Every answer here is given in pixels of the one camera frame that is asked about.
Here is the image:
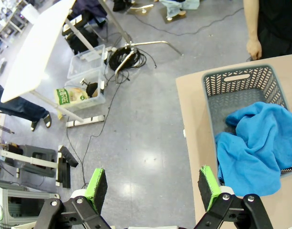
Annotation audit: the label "clear plastic storage box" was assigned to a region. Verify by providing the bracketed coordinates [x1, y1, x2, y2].
[63, 70, 106, 113]
[67, 44, 107, 80]

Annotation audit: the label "bright blue top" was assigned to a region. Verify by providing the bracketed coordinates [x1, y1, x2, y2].
[214, 102, 292, 197]

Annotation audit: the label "silver light stand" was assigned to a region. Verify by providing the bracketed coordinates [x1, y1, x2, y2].
[98, 0, 183, 83]

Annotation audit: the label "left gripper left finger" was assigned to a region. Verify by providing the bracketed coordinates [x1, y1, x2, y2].
[33, 168, 113, 229]

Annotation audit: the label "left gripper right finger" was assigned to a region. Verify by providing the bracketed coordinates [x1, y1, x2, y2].
[194, 165, 274, 229]

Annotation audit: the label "person's right hand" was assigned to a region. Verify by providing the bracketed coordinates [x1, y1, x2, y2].
[246, 38, 263, 61]

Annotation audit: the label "thin black floor cable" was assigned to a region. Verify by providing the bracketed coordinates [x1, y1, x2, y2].
[130, 7, 244, 36]
[66, 71, 130, 189]

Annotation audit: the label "black cable coil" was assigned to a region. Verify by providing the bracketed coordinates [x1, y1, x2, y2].
[107, 46, 157, 72]

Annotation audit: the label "green and white bag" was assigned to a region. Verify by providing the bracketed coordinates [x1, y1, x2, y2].
[54, 87, 91, 107]

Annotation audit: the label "person in dark jeans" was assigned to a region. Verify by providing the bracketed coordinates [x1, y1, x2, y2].
[0, 76, 52, 132]

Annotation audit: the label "white power strip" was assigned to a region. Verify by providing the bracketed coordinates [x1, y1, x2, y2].
[65, 114, 105, 128]

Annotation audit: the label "grey plastic stool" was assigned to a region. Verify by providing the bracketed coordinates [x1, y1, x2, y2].
[18, 144, 58, 178]

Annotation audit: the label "grey plastic crate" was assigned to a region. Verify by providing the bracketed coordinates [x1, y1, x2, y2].
[0, 185, 60, 226]

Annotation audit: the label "person's right forearm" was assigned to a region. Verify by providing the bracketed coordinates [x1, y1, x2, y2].
[242, 0, 262, 42]

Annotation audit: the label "person in black t-shirt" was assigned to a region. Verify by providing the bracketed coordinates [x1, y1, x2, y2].
[257, 0, 292, 60]

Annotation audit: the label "black bag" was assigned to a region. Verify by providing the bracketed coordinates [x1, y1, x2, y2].
[64, 23, 100, 55]

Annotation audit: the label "black foam blocks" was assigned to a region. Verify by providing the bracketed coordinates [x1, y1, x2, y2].
[55, 145, 79, 189]

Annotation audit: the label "light blue jeans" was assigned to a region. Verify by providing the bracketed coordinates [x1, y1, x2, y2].
[159, 0, 200, 21]

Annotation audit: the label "grey plastic lattice basket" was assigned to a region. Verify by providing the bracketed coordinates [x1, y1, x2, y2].
[201, 64, 292, 189]

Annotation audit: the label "white rectangular table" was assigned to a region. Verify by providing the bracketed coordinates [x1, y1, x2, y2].
[0, 0, 100, 123]

